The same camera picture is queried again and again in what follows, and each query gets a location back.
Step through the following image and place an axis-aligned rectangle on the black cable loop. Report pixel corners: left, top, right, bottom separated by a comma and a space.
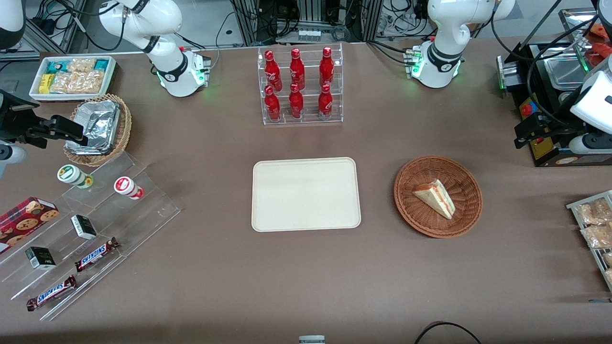
414, 322, 482, 344

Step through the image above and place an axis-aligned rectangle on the triangular sandwich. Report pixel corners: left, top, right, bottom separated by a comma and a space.
412, 179, 456, 220

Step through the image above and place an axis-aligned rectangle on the red cola bottle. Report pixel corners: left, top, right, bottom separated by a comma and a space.
289, 83, 305, 119
264, 50, 283, 92
318, 84, 334, 120
264, 85, 281, 122
319, 46, 335, 87
289, 48, 306, 90

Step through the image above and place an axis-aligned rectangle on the Snickers chocolate bar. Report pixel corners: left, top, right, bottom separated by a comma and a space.
75, 237, 120, 273
26, 275, 77, 312

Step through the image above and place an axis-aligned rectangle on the silver foil container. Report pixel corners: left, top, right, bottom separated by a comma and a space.
66, 100, 121, 155

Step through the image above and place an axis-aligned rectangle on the black food warmer machine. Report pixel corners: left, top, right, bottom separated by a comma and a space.
496, 7, 612, 168

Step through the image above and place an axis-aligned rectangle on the white rectangular snack bin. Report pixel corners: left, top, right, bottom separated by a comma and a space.
29, 55, 117, 102

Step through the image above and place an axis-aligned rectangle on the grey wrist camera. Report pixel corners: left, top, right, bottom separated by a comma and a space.
0, 143, 27, 177
569, 134, 612, 154

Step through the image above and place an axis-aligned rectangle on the red lid cup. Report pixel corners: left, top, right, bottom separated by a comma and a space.
113, 176, 144, 200

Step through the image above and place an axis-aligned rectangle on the small black white box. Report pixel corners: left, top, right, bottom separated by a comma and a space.
25, 247, 56, 270
71, 215, 98, 240

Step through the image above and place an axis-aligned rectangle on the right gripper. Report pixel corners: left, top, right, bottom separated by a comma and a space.
0, 91, 89, 148

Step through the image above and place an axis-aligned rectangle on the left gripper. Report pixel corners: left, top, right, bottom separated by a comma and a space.
514, 103, 588, 149

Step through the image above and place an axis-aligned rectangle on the steel warmer pan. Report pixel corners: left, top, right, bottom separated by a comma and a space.
543, 57, 590, 90

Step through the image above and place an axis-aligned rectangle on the clear acrylic stepped stand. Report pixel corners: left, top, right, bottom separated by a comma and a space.
0, 152, 181, 322

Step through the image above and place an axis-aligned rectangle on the clear rice cracker packet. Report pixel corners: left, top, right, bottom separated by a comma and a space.
76, 71, 105, 94
50, 72, 82, 94
67, 58, 96, 73

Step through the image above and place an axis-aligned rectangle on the cream rectangular tray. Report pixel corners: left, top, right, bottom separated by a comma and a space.
251, 157, 362, 233

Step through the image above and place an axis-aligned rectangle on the tray of packaged crackers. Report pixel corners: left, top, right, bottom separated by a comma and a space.
566, 190, 612, 292

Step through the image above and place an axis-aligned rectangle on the clear acrylic bottle rack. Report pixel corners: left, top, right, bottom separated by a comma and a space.
257, 43, 344, 126

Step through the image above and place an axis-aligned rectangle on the light wicker basket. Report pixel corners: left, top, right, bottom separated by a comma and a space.
64, 94, 132, 167

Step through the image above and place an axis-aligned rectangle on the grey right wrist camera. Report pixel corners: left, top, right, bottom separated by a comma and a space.
0, 143, 27, 177

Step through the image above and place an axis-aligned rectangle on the red cookie box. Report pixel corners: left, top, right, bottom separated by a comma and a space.
0, 196, 60, 254

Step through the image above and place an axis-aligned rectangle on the round brown wicker basket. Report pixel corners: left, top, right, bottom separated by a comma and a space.
394, 155, 483, 238

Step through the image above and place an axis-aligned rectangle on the green lid cup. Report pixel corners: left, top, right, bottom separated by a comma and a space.
57, 164, 94, 189

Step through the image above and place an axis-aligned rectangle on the aluminium frame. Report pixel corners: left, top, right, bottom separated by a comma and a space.
232, 0, 383, 46

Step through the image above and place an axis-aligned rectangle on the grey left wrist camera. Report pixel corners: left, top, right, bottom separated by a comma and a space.
569, 134, 612, 154

